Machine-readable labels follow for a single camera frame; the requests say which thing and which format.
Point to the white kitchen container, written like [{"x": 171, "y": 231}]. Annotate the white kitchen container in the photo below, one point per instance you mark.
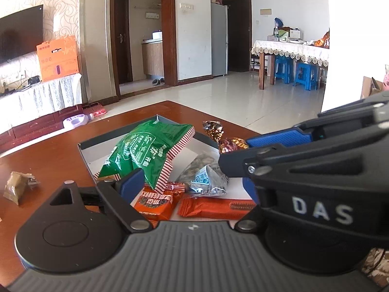
[{"x": 158, "y": 35}]

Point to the white purple bottle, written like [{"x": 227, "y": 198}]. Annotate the white purple bottle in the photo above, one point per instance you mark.
[{"x": 76, "y": 121}]

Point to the wooden kitchen cabinet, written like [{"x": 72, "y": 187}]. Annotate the wooden kitchen cabinet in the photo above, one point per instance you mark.
[{"x": 153, "y": 59}]

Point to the plastic water bottle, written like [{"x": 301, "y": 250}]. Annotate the plastic water bottle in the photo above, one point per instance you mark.
[{"x": 275, "y": 33}]

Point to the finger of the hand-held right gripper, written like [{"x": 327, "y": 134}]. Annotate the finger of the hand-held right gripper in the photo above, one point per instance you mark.
[
  {"x": 243, "y": 161},
  {"x": 279, "y": 137}
]

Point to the orange square snack packet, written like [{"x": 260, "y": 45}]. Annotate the orange square snack packet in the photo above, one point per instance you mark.
[{"x": 153, "y": 203}]

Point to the brown patterned cushion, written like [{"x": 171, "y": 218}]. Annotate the brown patterned cushion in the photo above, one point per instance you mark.
[{"x": 376, "y": 269}]

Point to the dark grey cardboard box tray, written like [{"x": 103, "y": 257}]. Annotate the dark grey cardboard box tray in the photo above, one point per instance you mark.
[{"x": 91, "y": 141}]

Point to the white box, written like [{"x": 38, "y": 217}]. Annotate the white box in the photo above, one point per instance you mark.
[{"x": 294, "y": 34}]

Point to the green snack bag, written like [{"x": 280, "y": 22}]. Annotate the green snack bag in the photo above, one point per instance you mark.
[{"x": 142, "y": 155}]

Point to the orange snack bag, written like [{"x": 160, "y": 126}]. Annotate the orange snack bag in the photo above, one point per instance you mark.
[{"x": 322, "y": 39}]

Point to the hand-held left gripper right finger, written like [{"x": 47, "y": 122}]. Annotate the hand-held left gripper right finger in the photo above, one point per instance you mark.
[{"x": 249, "y": 190}]

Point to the wall power sockets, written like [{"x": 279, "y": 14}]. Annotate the wall power sockets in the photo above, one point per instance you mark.
[{"x": 9, "y": 79}]

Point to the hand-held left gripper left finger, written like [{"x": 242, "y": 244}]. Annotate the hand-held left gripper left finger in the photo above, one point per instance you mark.
[{"x": 132, "y": 182}]

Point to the dining table with lace cloth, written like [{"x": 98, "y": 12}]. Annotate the dining table with lace cloth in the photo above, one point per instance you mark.
[{"x": 291, "y": 50}]

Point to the orange snack bar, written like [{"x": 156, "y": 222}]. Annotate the orange snack bar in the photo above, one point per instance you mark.
[{"x": 212, "y": 207}]

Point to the blue plastic stool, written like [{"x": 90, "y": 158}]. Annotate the blue plastic stool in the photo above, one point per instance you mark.
[
  {"x": 305, "y": 76},
  {"x": 283, "y": 70}
]

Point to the pair of slippers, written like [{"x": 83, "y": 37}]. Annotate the pair of slippers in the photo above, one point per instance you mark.
[{"x": 158, "y": 81}]

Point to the red dustpan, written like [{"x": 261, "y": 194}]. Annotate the red dustpan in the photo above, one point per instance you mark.
[{"x": 97, "y": 111}]

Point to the clear sunflower seed packet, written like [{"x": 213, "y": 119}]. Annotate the clear sunflower seed packet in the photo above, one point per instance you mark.
[{"x": 205, "y": 173}]

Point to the silver refrigerator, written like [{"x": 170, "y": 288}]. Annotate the silver refrigerator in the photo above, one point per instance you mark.
[{"x": 219, "y": 39}]

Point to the silver brown candy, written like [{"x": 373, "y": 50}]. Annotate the silver brown candy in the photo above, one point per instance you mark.
[{"x": 214, "y": 130}]

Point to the tan pastry packet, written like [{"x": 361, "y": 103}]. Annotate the tan pastry packet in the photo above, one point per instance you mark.
[{"x": 18, "y": 185}]

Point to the black router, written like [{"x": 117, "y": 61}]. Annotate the black router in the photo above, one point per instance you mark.
[{"x": 34, "y": 79}]

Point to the gold purple candy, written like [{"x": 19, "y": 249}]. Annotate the gold purple candy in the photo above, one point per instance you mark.
[{"x": 232, "y": 145}]

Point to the dark wooden TV cabinet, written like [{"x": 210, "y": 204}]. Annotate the dark wooden TV cabinet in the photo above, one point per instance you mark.
[{"x": 45, "y": 124}]

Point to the orange gift box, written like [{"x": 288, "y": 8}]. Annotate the orange gift box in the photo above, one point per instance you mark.
[{"x": 59, "y": 59}]

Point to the white lace cloth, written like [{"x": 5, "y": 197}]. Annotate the white lace cloth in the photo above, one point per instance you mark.
[{"x": 39, "y": 97}]

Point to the pink plastic basket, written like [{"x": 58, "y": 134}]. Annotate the pink plastic basket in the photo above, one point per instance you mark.
[{"x": 386, "y": 77}]

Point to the black television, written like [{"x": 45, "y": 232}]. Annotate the black television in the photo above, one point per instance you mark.
[{"x": 18, "y": 36}]

